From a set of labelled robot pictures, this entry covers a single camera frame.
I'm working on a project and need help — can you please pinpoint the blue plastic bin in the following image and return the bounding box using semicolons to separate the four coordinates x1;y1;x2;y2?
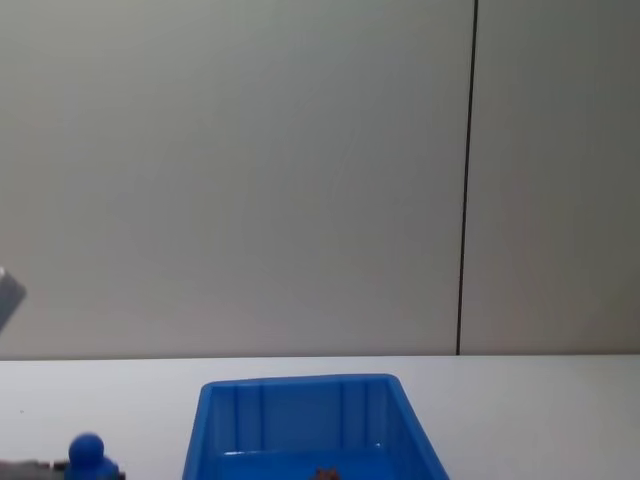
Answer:
180;373;453;480

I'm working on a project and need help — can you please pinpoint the blue round-topped plastic piece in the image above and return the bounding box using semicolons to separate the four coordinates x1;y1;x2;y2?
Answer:
66;432;120;480

